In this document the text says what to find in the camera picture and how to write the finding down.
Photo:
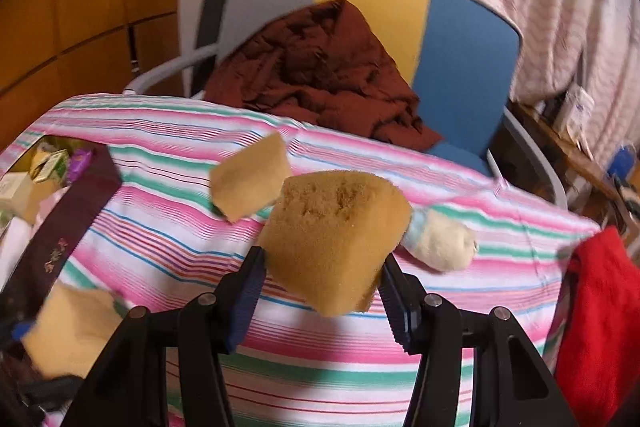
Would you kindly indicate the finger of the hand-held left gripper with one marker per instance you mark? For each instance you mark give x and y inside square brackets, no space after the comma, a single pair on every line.
[21,332]

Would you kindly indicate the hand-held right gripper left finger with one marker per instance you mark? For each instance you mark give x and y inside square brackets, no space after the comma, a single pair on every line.
[245,302]

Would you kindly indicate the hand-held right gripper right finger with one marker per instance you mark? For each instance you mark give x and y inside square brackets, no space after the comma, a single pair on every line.
[397,307]

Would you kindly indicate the yellow sponge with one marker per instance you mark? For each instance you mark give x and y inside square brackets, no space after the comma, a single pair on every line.
[70,332]

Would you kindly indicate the cream sock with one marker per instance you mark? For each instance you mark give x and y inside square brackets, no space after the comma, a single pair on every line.
[445,242]

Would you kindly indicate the large tan sponge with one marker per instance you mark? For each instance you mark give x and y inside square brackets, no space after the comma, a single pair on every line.
[330,237]

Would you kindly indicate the gold box with maroon lid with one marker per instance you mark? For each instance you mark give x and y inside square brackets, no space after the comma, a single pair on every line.
[65,227]

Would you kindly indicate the tan sponge with green scrubber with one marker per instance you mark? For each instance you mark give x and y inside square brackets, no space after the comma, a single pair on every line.
[250,177]

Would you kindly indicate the pink striped tablecloth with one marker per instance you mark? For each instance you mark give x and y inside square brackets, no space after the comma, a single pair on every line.
[175,227]

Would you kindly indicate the cream box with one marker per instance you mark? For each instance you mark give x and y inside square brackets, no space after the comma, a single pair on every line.
[17,192]

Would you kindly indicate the red fleece cloth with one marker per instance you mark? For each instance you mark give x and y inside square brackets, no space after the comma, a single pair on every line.
[600,307]

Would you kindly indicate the wooden desk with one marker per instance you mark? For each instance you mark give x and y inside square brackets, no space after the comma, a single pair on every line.
[565,147]

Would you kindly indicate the brown jacket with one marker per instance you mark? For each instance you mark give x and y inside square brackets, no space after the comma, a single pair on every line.
[320,72]

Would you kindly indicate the grey yellow blue chair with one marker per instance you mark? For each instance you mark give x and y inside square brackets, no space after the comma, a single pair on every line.
[460,72]

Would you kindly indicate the white paper packet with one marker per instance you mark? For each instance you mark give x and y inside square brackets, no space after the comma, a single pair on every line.
[575,112]

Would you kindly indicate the blue round object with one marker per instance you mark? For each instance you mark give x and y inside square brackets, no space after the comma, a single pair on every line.
[622,162]

